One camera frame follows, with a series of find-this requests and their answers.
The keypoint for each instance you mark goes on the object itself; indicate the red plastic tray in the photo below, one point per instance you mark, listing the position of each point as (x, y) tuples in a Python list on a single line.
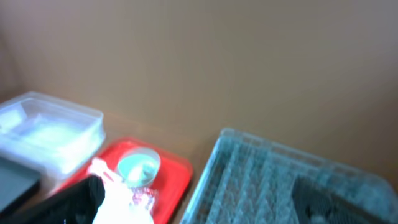
[(172, 179)]

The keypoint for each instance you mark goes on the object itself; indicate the clear plastic bin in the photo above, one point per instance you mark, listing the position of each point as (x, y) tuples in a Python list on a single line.
[(49, 133)]

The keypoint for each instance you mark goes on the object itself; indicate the black tray bin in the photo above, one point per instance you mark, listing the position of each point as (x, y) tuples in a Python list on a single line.
[(18, 184)]

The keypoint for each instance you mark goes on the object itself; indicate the white napkin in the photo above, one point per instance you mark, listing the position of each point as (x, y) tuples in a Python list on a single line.
[(117, 206)]

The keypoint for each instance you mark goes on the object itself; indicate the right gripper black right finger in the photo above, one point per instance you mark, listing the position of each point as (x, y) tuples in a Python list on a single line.
[(316, 204)]

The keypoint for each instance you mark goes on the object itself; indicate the red snack wrapper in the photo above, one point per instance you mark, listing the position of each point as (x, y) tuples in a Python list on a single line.
[(145, 198)]

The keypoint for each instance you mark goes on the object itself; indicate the grey dishwasher rack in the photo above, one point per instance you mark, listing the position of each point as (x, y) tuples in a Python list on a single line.
[(249, 179)]

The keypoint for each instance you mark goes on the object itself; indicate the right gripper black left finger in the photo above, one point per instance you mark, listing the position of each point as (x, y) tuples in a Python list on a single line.
[(77, 204)]

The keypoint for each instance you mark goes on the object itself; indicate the green bowl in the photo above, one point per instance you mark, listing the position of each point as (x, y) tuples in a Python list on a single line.
[(139, 167)]

